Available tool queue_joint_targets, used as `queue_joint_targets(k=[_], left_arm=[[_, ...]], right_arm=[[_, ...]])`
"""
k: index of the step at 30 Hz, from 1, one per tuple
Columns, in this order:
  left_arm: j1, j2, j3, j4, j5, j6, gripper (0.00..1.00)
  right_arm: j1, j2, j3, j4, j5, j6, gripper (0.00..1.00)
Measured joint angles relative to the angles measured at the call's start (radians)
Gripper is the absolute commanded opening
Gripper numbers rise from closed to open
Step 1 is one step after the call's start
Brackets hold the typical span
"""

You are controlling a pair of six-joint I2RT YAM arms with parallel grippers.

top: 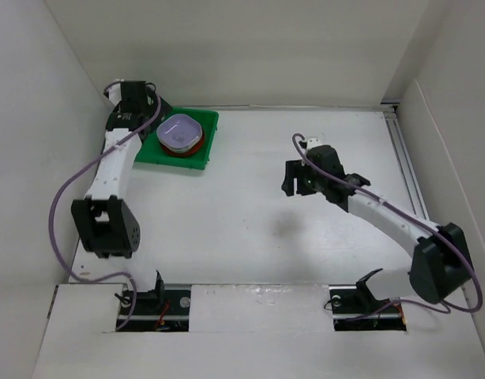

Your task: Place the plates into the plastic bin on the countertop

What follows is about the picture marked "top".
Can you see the purple square bowl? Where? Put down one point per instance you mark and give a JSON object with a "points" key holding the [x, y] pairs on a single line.
{"points": [[179, 133]]}

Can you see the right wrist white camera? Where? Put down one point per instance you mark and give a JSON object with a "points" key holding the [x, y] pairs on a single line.
{"points": [[309, 143]]}

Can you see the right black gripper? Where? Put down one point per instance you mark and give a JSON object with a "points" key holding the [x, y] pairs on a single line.
{"points": [[295, 169]]}

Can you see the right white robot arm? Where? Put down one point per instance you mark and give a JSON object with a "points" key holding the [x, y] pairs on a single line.
{"points": [[441, 273]]}

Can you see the wrist white camera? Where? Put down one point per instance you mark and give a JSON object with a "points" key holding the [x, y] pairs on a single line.
{"points": [[113, 92], [309, 143]]}

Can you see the red round plate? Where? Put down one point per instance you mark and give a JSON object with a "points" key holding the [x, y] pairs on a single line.
{"points": [[193, 150]]}

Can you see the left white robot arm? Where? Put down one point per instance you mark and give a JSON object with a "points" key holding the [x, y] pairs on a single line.
{"points": [[105, 224]]}

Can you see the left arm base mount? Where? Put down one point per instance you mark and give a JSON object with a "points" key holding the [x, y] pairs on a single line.
{"points": [[170, 313]]}

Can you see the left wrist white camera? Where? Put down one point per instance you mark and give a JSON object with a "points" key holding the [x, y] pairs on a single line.
{"points": [[113, 92]]}

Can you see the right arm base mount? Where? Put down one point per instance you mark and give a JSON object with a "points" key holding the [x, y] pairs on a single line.
{"points": [[354, 310]]}

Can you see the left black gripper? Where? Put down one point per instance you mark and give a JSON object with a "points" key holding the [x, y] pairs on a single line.
{"points": [[165, 110]]}

